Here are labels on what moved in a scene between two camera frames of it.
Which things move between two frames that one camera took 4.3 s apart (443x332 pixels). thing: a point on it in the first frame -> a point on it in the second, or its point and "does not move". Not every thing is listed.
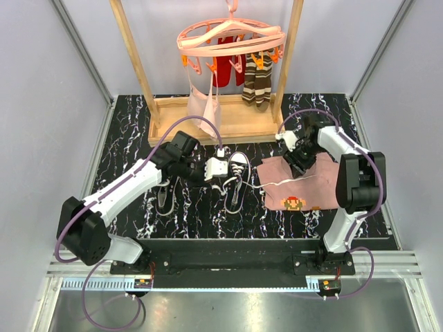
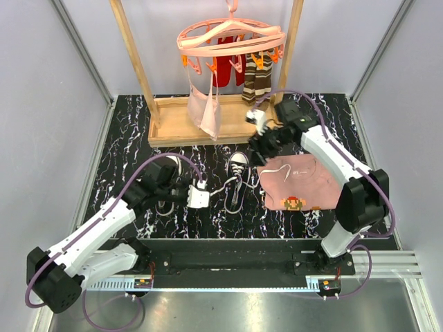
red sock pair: x=223 y=76 does not move
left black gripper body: x=192 y=171 -> x=177 y=193
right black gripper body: x=303 y=155 -> x=271 y=141
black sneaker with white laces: x=237 y=181 does not move
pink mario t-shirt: x=315 y=189 does not move
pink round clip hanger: x=230 y=37 does not move
